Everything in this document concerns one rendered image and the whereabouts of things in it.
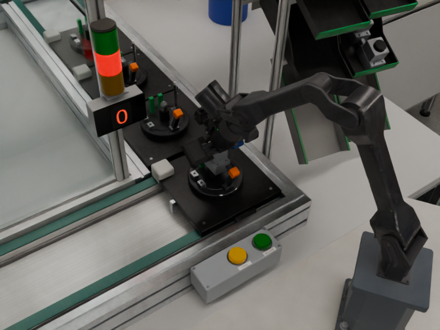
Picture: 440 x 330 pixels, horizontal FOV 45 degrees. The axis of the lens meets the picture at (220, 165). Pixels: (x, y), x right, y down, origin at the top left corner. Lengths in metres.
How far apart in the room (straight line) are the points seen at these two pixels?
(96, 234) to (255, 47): 1.01
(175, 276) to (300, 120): 0.52
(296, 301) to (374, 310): 0.20
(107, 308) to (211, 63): 1.05
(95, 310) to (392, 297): 0.59
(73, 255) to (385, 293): 0.70
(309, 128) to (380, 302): 0.50
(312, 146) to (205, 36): 0.83
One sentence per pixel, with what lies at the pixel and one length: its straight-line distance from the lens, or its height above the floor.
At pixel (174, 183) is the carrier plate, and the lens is 1.33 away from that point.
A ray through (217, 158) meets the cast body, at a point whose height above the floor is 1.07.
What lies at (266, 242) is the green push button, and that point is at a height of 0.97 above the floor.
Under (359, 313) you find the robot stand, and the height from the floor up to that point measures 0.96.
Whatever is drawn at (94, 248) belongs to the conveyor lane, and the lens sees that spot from 1.30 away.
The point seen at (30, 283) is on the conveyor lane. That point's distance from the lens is 1.28.
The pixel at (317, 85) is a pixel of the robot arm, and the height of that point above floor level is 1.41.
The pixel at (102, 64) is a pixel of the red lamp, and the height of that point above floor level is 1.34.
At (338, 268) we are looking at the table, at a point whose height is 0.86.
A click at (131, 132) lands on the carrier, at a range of 1.47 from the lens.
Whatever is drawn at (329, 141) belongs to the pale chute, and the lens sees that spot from 1.41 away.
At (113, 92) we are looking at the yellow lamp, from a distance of 1.13.
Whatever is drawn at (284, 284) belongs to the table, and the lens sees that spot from 1.30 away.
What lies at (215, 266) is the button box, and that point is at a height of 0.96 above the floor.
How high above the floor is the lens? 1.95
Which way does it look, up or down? 46 degrees down
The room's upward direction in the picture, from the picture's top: 2 degrees clockwise
